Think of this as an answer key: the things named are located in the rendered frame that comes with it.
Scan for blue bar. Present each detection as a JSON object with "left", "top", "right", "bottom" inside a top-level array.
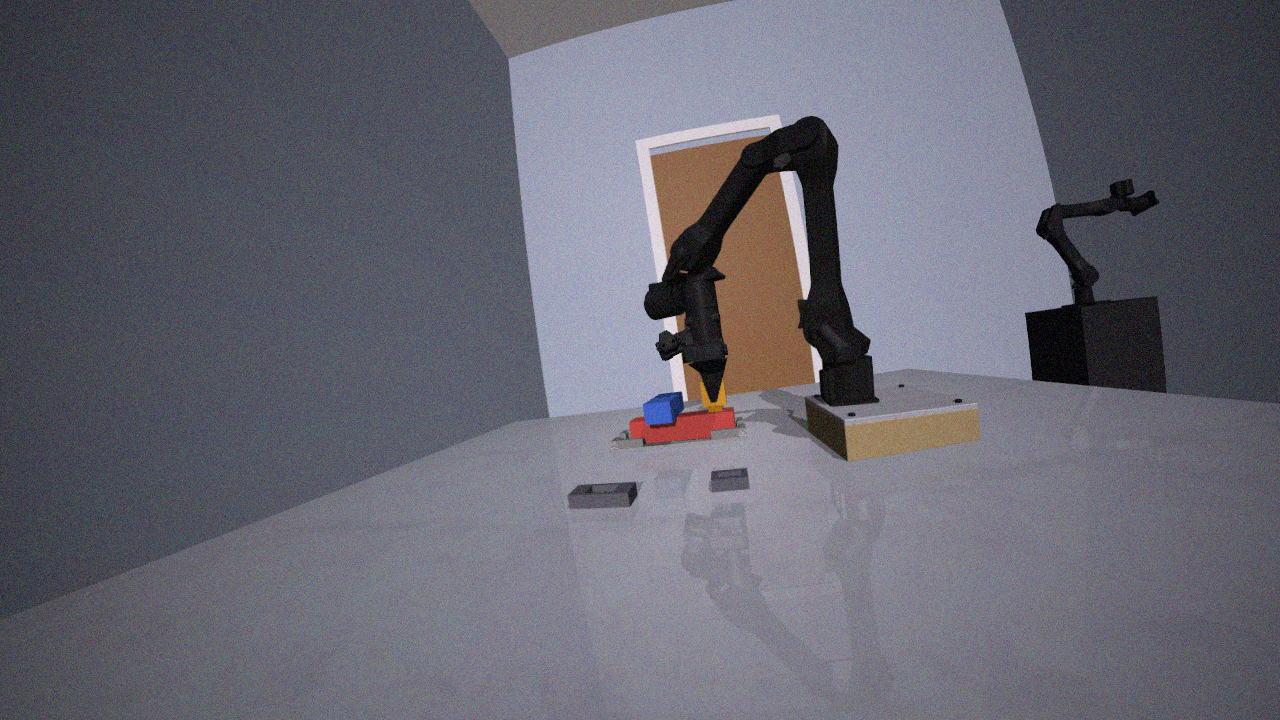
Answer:
[{"left": 643, "top": 391, "right": 685, "bottom": 425}]

